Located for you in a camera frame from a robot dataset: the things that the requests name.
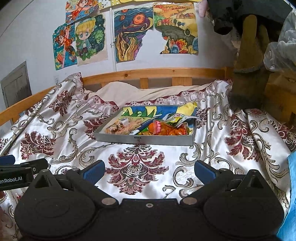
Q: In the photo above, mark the blue milk powder sachet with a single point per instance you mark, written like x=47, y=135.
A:
x=141, y=128

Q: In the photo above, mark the white wall pipe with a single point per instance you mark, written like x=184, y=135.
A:
x=113, y=34

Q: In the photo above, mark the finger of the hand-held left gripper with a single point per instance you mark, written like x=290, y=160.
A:
x=7, y=160
x=38, y=165

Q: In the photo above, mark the orange-haired figure drawing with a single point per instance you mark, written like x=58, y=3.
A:
x=79, y=10

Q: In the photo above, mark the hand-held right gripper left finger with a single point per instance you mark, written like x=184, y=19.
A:
x=93, y=172

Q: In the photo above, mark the pink cloth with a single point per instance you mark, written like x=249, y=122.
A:
x=202, y=9

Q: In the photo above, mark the red-haired girl drawing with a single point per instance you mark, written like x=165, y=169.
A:
x=64, y=46

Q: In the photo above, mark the grey wall hatch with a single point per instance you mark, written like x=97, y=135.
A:
x=16, y=85

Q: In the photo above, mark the hillside landscape drawing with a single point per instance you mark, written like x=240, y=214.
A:
x=178, y=30

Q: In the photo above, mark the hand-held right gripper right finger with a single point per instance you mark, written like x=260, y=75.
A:
x=204, y=172

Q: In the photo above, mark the beige bed sheet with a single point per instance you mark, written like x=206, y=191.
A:
x=129, y=92

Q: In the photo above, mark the blond child drawing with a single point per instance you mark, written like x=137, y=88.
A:
x=92, y=39

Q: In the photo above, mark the grey shallow box tray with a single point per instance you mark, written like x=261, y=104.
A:
x=143, y=139

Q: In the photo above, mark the yellow cracker packet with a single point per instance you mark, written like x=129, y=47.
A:
x=145, y=133

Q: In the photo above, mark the orange snack packet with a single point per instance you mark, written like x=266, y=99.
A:
x=171, y=130

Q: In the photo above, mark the white green snack bag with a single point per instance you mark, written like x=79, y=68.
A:
x=182, y=118

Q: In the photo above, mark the swirly sun drawing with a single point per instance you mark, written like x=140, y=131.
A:
x=133, y=32

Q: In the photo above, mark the wooden cabinet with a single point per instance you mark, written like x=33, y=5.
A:
x=277, y=97

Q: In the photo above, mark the blue cloth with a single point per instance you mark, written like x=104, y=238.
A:
x=291, y=185

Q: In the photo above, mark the clear plastic bag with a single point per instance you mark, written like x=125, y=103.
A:
x=282, y=46

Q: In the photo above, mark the wooden bed frame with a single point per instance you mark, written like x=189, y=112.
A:
x=150, y=73

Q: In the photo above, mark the mixed nut packet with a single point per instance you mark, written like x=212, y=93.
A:
x=113, y=128

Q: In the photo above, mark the floral satin blanket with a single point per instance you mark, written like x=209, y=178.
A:
x=138, y=162

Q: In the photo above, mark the rainy house drawing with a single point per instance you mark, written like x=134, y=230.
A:
x=108, y=4

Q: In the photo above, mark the clear biscuit packet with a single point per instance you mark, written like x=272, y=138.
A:
x=130, y=126

